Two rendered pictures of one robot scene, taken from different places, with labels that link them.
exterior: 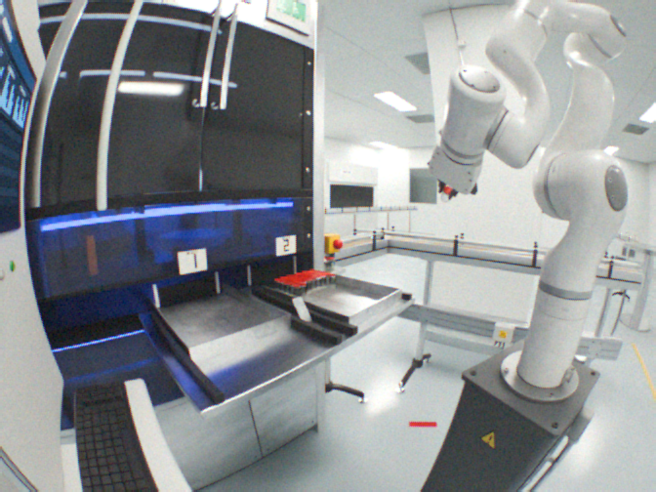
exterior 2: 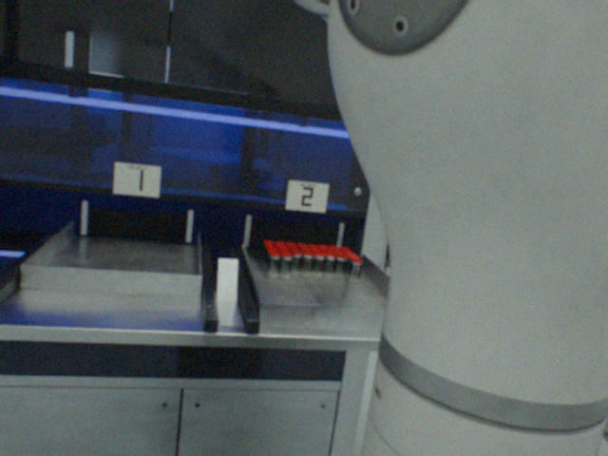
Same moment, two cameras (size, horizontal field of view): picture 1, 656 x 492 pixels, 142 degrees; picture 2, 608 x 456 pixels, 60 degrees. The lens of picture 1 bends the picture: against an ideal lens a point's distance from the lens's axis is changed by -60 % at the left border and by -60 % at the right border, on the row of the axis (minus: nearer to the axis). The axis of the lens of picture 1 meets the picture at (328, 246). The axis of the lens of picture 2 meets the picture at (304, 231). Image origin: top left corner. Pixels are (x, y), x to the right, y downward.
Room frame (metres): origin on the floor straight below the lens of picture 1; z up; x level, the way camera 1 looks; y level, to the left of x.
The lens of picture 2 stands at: (0.05, -0.49, 1.16)
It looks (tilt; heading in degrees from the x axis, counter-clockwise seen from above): 11 degrees down; 35
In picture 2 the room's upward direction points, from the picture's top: 7 degrees clockwise
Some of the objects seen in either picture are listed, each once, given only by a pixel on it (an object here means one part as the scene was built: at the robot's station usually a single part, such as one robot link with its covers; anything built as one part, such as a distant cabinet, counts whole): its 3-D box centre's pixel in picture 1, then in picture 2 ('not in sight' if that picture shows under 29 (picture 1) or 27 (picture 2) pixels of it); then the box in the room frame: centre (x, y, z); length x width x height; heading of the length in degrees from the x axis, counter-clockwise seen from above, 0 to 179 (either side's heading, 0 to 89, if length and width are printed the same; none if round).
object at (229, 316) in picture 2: (316, 316); (229, 290); (0.60, 0.03, 0.91); 0.14 x 0.03 x 0.06; 49
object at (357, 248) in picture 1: (345, 247); not in sight; (1.45, -0.09, 0.92); 0.69 x 0.16 x 0.16; 138
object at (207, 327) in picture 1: (211, 312); (127, 253); (0.62, 0.30, 0.90); 0.34 x 0.26 x 0.04; 48
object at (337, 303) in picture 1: (331, 293); (322, 282); (0.80, -0.01, 0.90); 0.34 x 0.26 x 0.04; 48
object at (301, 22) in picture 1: (290, 8); not in sight; (0.92, 0.15, 1.96); 0.21 x 0.01 x 0.21; 138
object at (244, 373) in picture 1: (278, 313); (221, 284); (0.70, 0.14, 0.87); 0.70 x 0.48 x 0.02; 138
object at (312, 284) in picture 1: (310, 285); (313, 265); (0.86, 0.05, 0.90); 0.18 x 0.02 x 0.05; 138
